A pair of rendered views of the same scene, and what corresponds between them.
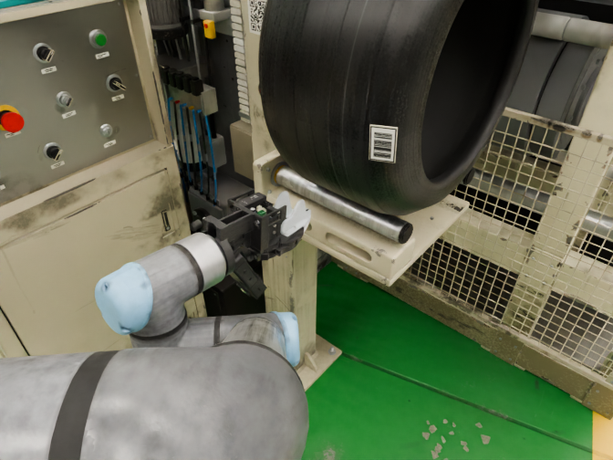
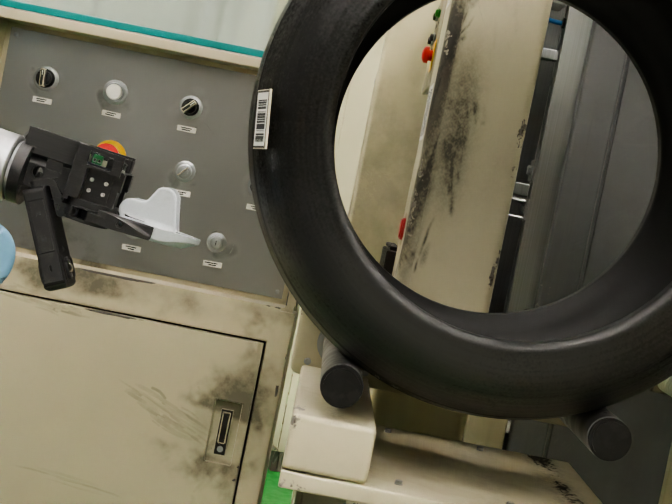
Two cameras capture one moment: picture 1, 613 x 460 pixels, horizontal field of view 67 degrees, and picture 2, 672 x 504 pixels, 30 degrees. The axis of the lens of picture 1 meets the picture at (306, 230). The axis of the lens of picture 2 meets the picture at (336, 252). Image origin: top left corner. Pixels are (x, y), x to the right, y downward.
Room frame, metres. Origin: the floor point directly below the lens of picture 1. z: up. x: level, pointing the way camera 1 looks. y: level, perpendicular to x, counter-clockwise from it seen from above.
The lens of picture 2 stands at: (-0.15, -1.13, 1.10)
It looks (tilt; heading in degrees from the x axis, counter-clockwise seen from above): 3 degrees down; 49
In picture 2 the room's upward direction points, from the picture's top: 11 degrees clockwise
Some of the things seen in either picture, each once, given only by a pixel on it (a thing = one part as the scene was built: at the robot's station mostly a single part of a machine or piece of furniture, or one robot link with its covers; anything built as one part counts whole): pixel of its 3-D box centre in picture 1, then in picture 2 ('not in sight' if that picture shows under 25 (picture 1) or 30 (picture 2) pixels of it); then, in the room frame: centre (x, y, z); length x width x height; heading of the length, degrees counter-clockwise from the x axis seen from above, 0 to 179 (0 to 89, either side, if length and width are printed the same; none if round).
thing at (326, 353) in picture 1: (292, 352); not in sight; (1.09, 0.05, 0.02); 0.27 x 0.27 x 0.04; 49
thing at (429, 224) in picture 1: (368, 209); (441, 471); (0.94, -0.15, 0.80); 0.37 x 0.36 x 0.02; 139
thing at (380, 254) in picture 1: (334, 224); (330, 416); (0.83, -0.06, 0.83); 0.36 x 0.09 x 0.06; 49
